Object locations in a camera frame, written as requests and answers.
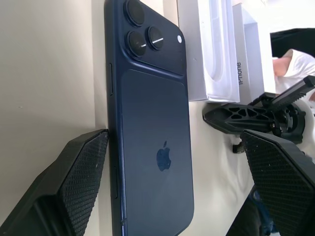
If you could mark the dark blue smartphone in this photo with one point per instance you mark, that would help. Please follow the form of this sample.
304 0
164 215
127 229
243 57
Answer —
152 123

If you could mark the person in white shirt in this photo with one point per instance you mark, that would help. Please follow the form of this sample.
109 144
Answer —
300 66

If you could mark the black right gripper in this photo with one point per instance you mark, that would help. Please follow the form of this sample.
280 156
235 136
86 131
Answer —
289 125

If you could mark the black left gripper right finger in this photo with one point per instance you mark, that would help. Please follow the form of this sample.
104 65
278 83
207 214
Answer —
280 177

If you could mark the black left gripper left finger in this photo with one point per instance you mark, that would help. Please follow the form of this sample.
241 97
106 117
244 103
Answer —
73 177

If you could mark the white phone box base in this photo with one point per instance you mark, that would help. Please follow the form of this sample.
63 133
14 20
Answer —
194 49

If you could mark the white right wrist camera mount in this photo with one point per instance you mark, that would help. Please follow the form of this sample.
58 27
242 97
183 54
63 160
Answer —
310 108

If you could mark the white phone box lid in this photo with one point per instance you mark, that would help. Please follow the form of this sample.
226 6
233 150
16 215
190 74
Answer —
251 81

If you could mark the black seat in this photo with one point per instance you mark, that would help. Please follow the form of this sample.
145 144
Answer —
292 39

